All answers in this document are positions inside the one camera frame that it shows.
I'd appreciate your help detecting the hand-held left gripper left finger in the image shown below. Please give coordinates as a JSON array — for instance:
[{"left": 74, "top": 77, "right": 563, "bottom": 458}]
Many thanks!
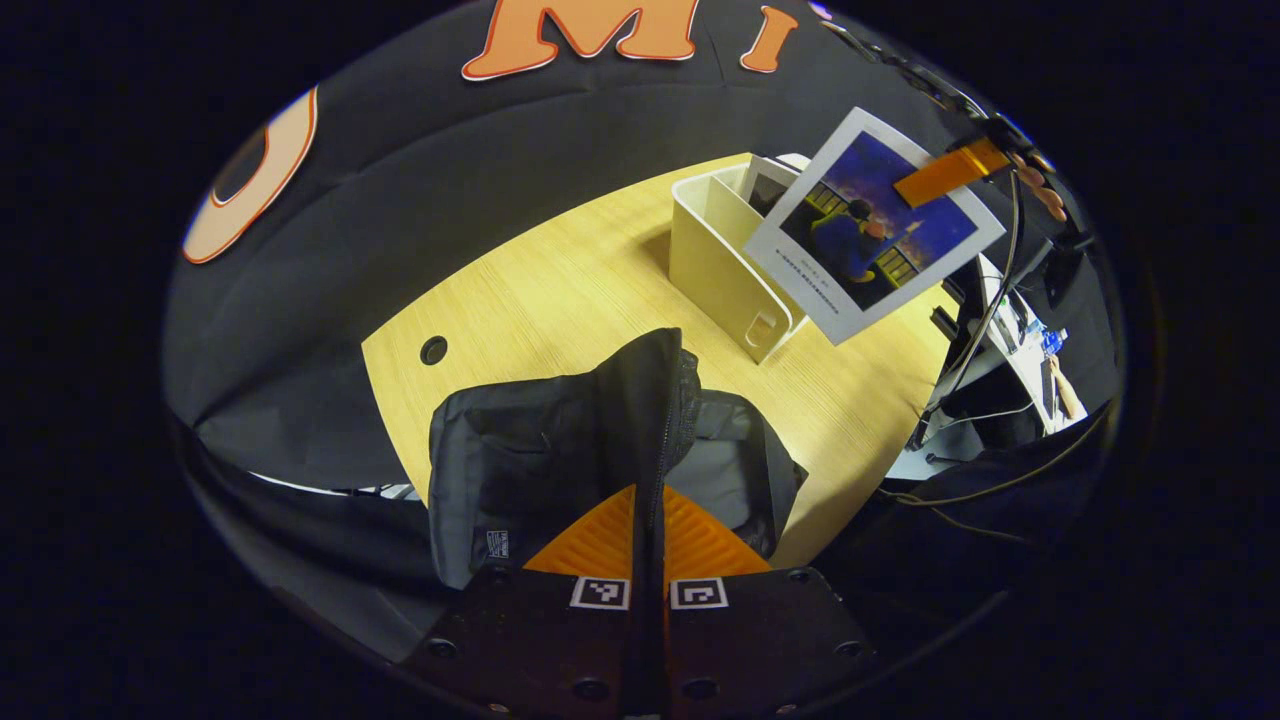
[{"left": 400, "top": 485, "right": 651, "bottom": 720}]

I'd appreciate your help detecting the white-bordered blue picture book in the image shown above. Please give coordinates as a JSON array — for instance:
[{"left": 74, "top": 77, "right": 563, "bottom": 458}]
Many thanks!
[{"left": 742, "top": 107, "right": 1007, "bottom": 346}]

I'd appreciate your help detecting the white desk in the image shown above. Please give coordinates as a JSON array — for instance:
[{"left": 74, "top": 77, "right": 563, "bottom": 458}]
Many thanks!
[{"left": 885, "top": 255, "right": 1091, "bottom": 481}]

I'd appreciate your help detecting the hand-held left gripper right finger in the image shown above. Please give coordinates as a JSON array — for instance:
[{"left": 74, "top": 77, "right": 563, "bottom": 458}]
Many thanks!
[{"left": 650, "top": 485, "right": 881, "bottom": 720}]

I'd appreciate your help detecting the black schoolbag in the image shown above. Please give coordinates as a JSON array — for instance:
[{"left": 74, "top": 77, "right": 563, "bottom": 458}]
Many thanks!
[{"left": 428, "top": 327, "right": 809, "bottom": 591}]

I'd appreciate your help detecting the white plastic bookshelf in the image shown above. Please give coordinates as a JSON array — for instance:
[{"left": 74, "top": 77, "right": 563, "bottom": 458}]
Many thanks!
[{"left": 668, "top": 152, "right": 813, "bottom": 366}]

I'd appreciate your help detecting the black cable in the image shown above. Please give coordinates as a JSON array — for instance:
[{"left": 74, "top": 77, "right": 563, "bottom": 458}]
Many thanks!
[{"left": 915, "top": 165, "right": 1026, "bottom": 441}]

